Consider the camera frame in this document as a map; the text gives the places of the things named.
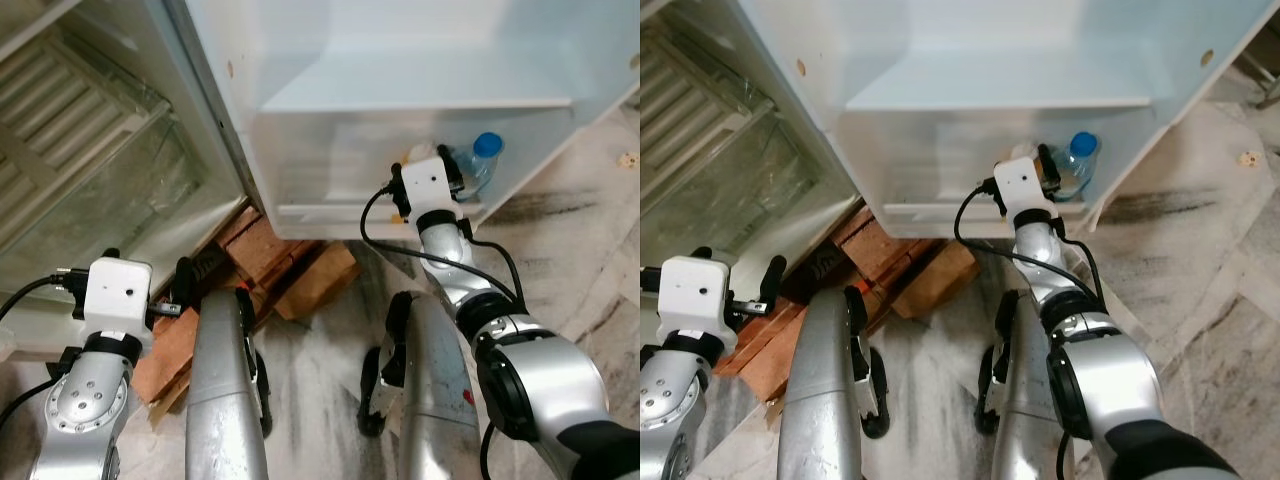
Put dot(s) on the clear bottle with blue cap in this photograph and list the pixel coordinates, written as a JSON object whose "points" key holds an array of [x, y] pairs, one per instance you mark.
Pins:
{"points": [[485, 150], [1083, 148]]}

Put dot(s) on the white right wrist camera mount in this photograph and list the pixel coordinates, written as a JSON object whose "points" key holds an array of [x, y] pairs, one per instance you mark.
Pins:
{"points": [[428, 185], [1018, 185]]}

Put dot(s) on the white ribbed fridge shelf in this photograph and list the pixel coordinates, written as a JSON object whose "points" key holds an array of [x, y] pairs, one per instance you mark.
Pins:
{"points": [[60, 110], [690, 110]]}

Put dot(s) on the clear crisper drawer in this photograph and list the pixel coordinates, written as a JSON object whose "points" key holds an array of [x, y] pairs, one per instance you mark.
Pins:
{"points": [[150, 190], [760, 190]]}

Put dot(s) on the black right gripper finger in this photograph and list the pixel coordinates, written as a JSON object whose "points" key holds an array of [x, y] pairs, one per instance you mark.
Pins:
{"points": [[1049, 168], [455, 168]]}

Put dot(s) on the white fridge door shelf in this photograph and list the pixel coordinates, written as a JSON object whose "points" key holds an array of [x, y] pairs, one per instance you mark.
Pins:
{"points": [[1000, 90], [420, 90]]}

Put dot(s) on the white fridge door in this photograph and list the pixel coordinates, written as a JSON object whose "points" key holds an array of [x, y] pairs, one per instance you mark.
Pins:
{"points": [[400, 40], [1000, 40]]}

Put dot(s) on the white door bottle rack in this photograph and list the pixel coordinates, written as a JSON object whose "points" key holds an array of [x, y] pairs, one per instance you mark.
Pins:
{"points": [[330, 212], [930, 212]]}

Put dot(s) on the reddish wooden plank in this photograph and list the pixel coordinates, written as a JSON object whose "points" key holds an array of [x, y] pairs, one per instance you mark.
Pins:
{"points": [[165, 360], [760, 350]]}

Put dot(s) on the brown wooden block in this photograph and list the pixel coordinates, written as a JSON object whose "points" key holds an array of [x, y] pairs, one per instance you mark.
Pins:
{"points": [[935, 280], [320, 280]]}

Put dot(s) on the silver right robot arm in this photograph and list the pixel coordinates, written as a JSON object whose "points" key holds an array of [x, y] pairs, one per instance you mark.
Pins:
{"points": [[1110, 380], [540, 380]]}

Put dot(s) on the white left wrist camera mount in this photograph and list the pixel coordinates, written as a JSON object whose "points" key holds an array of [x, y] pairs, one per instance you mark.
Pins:
{"points": [[118, 295], [695, 295]]}

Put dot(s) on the white fridge cabinet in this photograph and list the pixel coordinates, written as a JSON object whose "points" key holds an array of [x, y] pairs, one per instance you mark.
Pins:
{"points": [[770, 90], [150, 60]]}

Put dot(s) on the red brick stack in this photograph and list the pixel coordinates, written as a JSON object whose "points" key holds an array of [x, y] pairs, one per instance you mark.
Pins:
{"points": [[255, 250], [862, 245]]}

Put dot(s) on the silver right robot leg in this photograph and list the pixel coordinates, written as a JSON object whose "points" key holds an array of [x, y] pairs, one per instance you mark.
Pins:
{"points": [[1020, 400], [435, 380]]}

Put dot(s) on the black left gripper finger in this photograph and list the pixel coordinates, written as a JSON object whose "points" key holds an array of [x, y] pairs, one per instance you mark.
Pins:
{"points": [[771, 282], [185, 282]]}

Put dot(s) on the small tan floor object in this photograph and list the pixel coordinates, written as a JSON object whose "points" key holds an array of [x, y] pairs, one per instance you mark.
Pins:
{"points": [[1248, 158], [628, 160]]}

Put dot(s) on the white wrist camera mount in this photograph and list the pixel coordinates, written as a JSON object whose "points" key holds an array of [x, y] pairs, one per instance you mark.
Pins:
{"points": [[695, 295], [428, 185], [118, 295], [1018, 185]]}

